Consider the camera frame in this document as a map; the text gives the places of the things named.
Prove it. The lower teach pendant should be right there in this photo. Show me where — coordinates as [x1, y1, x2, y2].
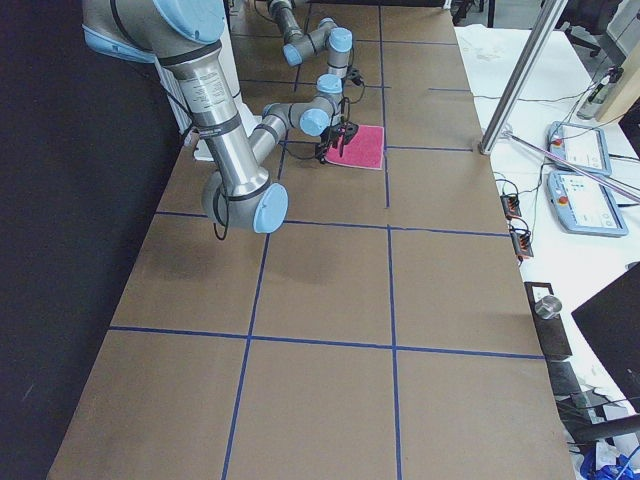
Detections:
[546, 170, 629, 238]

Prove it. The teach pendant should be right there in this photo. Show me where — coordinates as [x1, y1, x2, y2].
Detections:
[546, 170, 629, 238]
[547, 121, 612, 177]

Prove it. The black office chair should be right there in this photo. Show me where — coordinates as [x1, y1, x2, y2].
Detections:
[555, 0, 606, 58]

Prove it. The aluminium frame post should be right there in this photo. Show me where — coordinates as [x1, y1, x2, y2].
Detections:
[478, 0, 568, 155]

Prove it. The upper orange black connector box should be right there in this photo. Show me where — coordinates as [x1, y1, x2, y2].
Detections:
[500, 193, 521, 220]

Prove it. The lower orange black connector box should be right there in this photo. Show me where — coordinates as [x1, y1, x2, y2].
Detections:
[509, 226, 534, 261]

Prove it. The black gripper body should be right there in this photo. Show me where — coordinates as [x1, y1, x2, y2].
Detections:
[345, 66, 364, 85]
[321, 121, 359, 148]

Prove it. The small metal cylinder weight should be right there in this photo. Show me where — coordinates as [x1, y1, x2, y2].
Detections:
[534, 295, 563, 320]

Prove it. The blue plastic bag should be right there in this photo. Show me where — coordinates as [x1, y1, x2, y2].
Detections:
[579, 447, 639, 480]

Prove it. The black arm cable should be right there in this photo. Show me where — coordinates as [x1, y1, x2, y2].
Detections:
[169, 84, 236, 242]

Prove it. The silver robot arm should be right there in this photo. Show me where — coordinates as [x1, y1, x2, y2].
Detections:
[267, 0, 364, 86]
[82, 1, 353, 234]

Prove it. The black metal plate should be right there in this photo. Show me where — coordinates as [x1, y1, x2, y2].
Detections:
[524, 281, 572, 361]

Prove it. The orange black connector box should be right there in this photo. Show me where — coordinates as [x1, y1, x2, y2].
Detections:
[500, 193, 521, 220]
[509, 226, 534, 261]

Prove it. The pink towel with grey trim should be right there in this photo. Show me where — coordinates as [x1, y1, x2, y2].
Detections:
[326, 125, 385, 170]

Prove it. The upper teach pendant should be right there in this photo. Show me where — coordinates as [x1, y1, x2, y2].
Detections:
[547, 121, 612, 177]

